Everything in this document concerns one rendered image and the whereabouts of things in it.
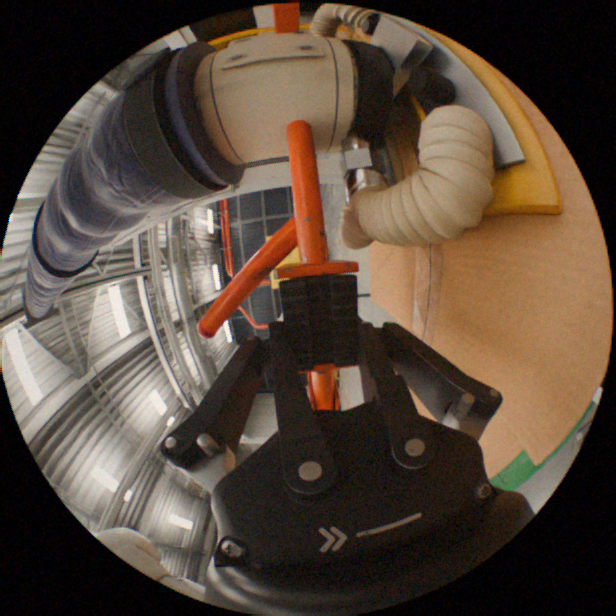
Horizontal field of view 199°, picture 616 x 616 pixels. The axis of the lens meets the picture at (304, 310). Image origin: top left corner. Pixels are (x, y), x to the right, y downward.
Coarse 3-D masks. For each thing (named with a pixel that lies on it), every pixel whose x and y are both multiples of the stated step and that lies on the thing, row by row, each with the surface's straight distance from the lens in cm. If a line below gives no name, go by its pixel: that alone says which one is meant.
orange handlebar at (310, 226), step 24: (288, 24) 24; (288, 144) 17; (312, 144) 16; (312, 168) 15; (312, 192) 14; (312, 216) 13; (312, 240) 13; (312, 384) 18; (336, 384) 21; (336, 408) 20
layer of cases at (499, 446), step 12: (396, 372) 125; (420, 408) 106; (492, 420) 72; (492, 432) 74; (504, 432) 71; (480, 444) 79; (492, 444) 75; (504, 444) 72; (516, 444) 70; (492, 456) 77; (504, 456) 74; (492, 468) 79
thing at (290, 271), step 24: (288, 264) 16; (312, 264) 12; (336, 264) 12; (288, 288) 11; (312, 288) 12; (336, 288) 11; (288, 312) 12; (312, 312) 12; (336, 312) 12; (288, 336) 12; (312, 336) 13; (336, 336) 12; (312, 360) 13; (336, 360) 13
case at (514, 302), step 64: (576, 192) 15; (384, 256) 32; (448, 256) 19; (512, 256) 15; (576, 256) 14; (448, 320) 20; (512, 320) 15; (576, 320) 14; (512, 384) 16; (576, 384) 15
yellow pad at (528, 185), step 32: (416, 32) 25; (448, 64) 19; (480, 64) 18; (416, 96) 21; (448, 96) 17; (480, 96) 16; (512, 96) 16; (512, 128) 15; (512, 160) 13; (544, 160) 13; (512, 192) 13; (544, 192) 13
